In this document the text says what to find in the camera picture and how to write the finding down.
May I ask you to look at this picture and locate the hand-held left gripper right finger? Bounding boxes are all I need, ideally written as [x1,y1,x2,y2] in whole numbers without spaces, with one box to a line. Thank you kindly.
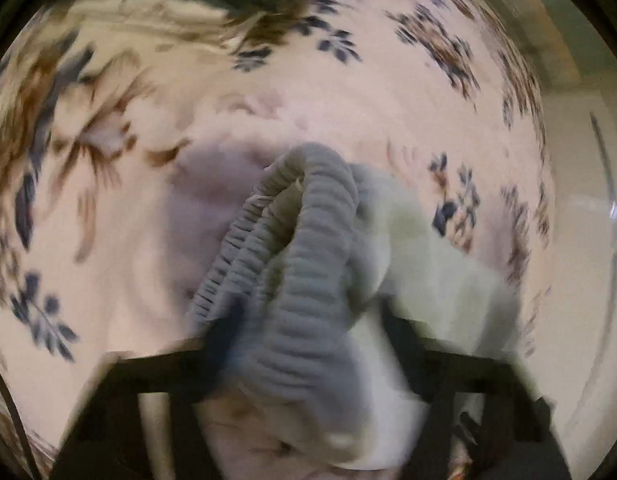
[377,307,573,480]

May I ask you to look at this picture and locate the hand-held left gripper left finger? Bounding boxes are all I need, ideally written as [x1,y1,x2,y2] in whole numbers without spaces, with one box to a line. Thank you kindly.
[49,304,250,480]

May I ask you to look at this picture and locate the pale green pants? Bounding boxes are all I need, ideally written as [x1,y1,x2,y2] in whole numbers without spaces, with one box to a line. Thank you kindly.
[186,142,528,472]

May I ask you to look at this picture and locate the white headboard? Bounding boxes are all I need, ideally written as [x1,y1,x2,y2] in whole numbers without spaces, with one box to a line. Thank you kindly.
[538,92,617,461]

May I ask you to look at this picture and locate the floral bed sheet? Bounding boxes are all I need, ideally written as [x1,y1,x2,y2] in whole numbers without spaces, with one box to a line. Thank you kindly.
[0,0,559,480]

